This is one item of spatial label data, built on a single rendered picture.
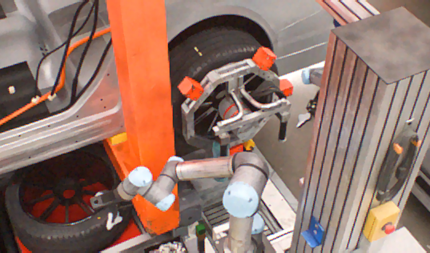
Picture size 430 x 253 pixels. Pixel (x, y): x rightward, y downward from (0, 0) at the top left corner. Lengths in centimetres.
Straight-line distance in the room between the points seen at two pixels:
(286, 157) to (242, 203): 206
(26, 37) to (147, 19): 162
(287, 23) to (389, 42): 160
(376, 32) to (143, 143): 115
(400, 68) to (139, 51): 95
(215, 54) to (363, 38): 136
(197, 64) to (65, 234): 108
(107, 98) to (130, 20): 98
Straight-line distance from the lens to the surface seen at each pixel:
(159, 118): 236
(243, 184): 194
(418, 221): 384
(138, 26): 204
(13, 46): 356
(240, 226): 209
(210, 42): 294
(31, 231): 312
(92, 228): 306
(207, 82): 287
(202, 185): 351
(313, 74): 276
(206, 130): 321
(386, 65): 155
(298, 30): 326
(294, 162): 396
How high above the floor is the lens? 299
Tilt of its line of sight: 46 degrees down
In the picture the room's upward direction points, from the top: straight up
